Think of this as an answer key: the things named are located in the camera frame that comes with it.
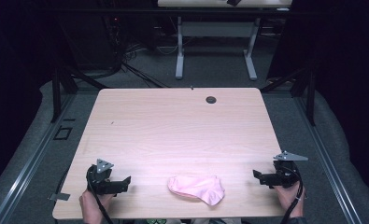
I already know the grey tape piece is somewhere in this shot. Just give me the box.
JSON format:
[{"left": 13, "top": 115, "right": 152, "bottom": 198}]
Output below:
[{"left": 48, "top": 192, "right": 72, "bottom": 202}]

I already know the aluminium floor rail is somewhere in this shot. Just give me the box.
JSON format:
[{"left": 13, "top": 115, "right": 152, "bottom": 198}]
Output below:
[
  {"left": 293, "top": 94, "right": 363, "bottom": 224},
  {"left": 0, "top": 92, "right": 78, "bottom": 224}
]

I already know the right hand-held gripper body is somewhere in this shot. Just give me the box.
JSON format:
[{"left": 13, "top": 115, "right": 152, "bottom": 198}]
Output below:
[{"left": 272, "top": 150, "right": 309, "bottom": 189}]

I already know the bundle of floor cables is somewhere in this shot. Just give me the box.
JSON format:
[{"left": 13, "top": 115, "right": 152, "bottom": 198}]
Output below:
[{"left": 120, "top": 41, "right": 180, "bottom": 89}]

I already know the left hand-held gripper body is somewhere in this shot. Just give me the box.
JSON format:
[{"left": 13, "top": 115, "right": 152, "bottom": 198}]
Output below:
[{"left": 85, "top": 158, "right": 115, "bottom": 196}]

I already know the person's right hand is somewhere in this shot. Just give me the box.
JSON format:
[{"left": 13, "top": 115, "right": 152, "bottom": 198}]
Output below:
[{"left": 273, "top": 182, "right": 305, "bottom": 219}]

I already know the pink sock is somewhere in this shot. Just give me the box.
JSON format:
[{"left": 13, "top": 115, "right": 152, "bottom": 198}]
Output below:
[{"left": 167, "top": 175, "right": 226, "bottom": 207}]

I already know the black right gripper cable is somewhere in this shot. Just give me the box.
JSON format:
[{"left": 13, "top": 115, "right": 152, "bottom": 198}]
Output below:
[{"left": 279, "top": 164, "right": 305, "bottom": 224}]

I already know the person's left hand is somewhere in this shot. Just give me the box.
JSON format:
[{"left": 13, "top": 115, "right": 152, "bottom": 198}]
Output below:
[{"left": 78, "top": 188, "right": 115, "bottom": 224}]

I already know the black metal frame post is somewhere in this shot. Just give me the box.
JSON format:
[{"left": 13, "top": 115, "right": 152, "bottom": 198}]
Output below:
[
  {"left": 50, "top": 59, "right": 80, "bottom": 124},
  {"left": 260, "top": 62, "right": 318, "bottom": 127}
]

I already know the white-legged desk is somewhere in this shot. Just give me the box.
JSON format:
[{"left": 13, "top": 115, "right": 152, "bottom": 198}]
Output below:
[{"left": 157, "top": 0, "right": 294, "bottom": 81}]

